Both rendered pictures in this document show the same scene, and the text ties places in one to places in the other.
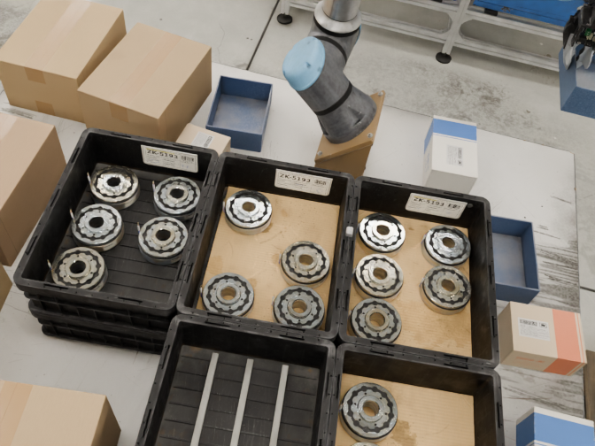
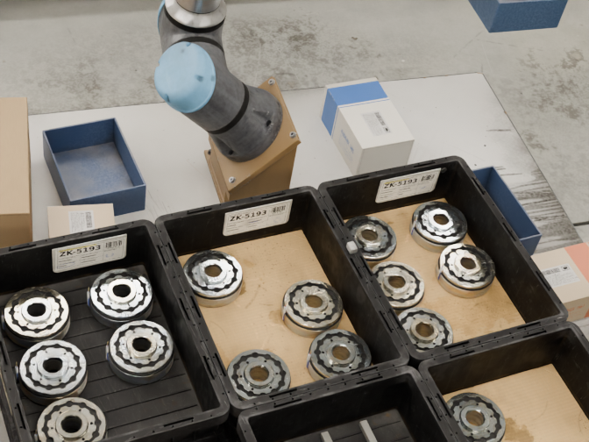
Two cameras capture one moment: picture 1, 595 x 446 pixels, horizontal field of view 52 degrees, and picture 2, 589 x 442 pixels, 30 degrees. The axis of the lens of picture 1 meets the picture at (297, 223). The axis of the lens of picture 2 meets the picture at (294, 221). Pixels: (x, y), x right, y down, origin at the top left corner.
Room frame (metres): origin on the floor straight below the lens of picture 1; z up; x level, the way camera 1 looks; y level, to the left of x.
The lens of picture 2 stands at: (-0.30, 0.60, 2.31)
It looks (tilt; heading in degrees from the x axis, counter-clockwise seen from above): 47 degrees down; 330
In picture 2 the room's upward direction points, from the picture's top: 11 degrees clockwise
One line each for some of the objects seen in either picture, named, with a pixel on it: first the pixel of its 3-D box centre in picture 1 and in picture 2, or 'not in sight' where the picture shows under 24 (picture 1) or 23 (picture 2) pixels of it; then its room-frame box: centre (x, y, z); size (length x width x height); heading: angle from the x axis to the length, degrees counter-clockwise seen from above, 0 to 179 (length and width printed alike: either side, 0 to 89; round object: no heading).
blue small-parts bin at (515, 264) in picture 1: (500, 257); (481, 217); (0.87, -0.50, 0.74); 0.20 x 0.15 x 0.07; 1
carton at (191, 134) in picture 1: (197, 161); (82, 250); (0.99, 0.28, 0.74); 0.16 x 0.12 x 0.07; 169
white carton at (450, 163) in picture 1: (449, 156); (365, 127); (1.17, -0.37, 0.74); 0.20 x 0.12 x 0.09; 0
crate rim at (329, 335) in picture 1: (273, 239); (277, 291); (0.68, 0.04, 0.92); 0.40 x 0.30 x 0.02; 1
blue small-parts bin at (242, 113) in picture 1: (240, 112); (93, 169); (1.19, 0.21, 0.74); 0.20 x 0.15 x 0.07; 2
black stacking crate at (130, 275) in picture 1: (128, 227); (95, 353); (0.68, 0.34, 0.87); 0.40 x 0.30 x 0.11; 1
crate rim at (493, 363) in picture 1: (419, 265); (437, 253); (0.68, -0.26, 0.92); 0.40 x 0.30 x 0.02; 1
